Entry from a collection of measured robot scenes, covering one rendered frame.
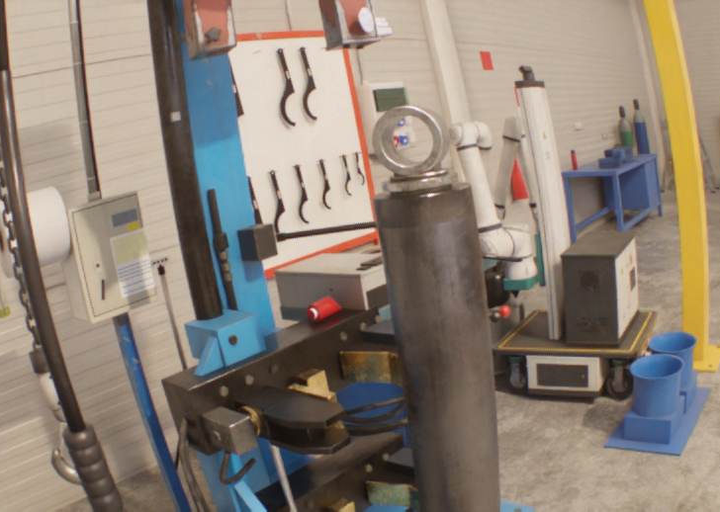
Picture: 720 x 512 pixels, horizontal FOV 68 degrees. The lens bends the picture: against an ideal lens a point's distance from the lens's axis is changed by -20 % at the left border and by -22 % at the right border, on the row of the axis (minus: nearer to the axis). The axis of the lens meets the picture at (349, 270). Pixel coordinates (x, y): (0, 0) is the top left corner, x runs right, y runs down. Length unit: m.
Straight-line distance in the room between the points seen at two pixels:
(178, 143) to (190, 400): 0.69
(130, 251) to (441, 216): 1.24
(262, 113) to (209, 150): 2.18
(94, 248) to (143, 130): 1.56
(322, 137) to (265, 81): 0.60
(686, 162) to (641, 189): 4.63
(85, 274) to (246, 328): 0.66
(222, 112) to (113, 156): 1.64
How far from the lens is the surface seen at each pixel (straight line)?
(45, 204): 2.12
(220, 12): 1.59
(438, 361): 1.39
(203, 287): 1.83
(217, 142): 1.95
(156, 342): 3.67
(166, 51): 1.83
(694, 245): 3.79
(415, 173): 1.35
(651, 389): 3.02
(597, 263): 3.38
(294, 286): 2.25
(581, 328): 3.52
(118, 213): 2.23
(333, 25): 1.71
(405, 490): 2.09
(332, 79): 4.56
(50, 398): 0.87
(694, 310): 3.91
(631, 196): 8.38
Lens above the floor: 1.62
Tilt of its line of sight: 12 degrees down
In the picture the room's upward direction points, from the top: 10 degrees counter-clockwise
